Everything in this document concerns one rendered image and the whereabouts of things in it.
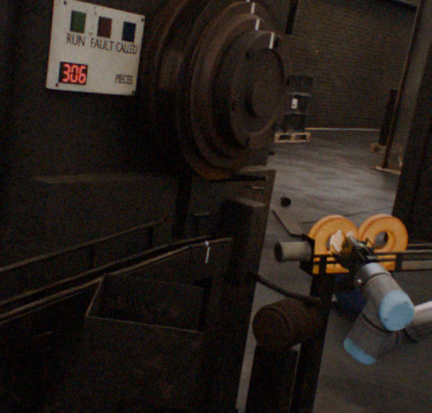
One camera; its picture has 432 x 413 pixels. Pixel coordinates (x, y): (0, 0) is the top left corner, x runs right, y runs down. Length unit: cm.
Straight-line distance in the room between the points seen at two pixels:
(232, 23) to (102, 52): 31
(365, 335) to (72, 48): 102
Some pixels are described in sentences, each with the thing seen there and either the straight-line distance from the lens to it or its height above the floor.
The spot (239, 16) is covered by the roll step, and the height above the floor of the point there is 128.
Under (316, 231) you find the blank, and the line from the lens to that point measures 232.
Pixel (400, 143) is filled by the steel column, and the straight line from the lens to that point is 1090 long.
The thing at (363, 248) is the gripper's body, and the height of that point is 74.
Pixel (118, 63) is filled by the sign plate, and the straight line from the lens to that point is 185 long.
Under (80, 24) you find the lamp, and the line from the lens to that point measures 175.
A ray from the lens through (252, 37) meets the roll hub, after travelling 190.
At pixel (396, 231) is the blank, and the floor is 76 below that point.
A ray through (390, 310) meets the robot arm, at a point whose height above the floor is 64.
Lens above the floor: 119
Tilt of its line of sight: 10 degrees down
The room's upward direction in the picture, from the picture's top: 9 degrees clockwise
